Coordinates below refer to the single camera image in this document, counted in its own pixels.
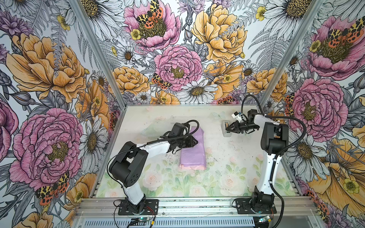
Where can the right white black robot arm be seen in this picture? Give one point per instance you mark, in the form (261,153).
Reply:
(274,140)

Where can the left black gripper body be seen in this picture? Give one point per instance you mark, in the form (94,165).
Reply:
(185,143)

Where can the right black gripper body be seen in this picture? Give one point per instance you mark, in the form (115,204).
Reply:
(240,127)

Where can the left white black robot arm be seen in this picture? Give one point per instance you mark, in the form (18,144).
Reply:
(127,166)

